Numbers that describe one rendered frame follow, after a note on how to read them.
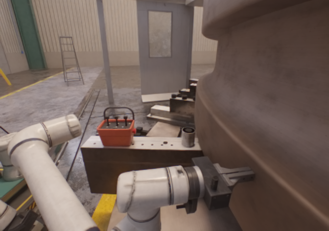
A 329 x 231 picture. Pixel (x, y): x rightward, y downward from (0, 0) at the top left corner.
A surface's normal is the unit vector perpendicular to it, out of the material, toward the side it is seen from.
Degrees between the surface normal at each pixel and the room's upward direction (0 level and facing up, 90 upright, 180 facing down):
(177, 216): 0
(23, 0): 90
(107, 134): 97
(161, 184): 36
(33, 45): 90
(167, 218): 0
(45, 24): 90
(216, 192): 0
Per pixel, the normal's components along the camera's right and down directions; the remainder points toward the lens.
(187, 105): -0.41, 0.32
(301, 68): -0.99, 0.04
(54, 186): 0.18, -0.92
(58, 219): -0.18, -0.67
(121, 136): 0.01, 0.47
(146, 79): 0.29, 0.33
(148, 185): 0.11, -0.55
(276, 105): -0.95, -0.25
